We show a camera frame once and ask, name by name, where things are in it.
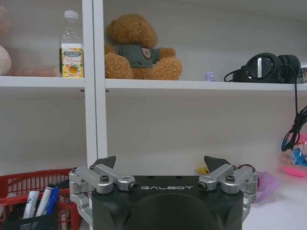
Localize small yellow toy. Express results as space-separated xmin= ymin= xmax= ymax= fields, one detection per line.
xmin=194 ymin=165 xmax=211 ymax=175

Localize pink and blue toy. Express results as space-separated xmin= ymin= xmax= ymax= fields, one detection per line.
xmin=279 ymin=134 xmax=307 ymax=178

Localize purple plastic bag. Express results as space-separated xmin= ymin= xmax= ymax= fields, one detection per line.
xmin=254 ymin=170 xmax=281 ymax=203

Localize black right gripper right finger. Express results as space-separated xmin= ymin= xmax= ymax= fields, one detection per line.
xmin=198 ymin=155 xmax=259 ymax=194

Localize white shelf unit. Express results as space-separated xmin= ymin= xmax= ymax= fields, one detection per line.
xmin=0 ymin=0 xmax=307 ymax=173

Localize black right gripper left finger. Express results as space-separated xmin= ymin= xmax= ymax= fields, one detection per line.
xmin=69 ymin=155 xmax=138 ymax=195

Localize blue and white marker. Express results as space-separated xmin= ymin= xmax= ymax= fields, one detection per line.
xmin=45 ymin=187 xmax=60 ymax=215

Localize clear bottle yellow label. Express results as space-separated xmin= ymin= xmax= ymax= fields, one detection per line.
xmin=59 ymin=10 xmax=85 ymax=78

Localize brown teddy bear green shirt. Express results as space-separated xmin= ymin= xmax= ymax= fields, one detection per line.
xmin=104 ymin=14 xmax=183 ymax=81

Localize pink plush toy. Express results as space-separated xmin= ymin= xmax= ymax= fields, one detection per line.
xmin=0 ymin=6 xmax=12 ymax=76

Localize black headphone cable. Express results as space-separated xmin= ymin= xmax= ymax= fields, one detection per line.
xmin=281 ymin=66 xmax=307 ymax=152

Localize black mesh pen holder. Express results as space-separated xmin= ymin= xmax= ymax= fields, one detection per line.
xmin=0 ymin=198 xmax=59 ymax=230

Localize white marker pen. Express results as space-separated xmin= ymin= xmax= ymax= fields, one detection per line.
xmin=35 ymin=184 xmax=55 ymax=218

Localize red plastic basket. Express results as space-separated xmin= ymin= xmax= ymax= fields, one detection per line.
xmin=0 ymin=168 xmax=81 ymax=230

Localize white marker black print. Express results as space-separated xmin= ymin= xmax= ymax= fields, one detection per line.
xmin=23 ymin=191 xmax=40 ymax=219

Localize black headphones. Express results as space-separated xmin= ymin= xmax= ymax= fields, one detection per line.
xmin=224 ymin=52 xmax=302 ymax=84

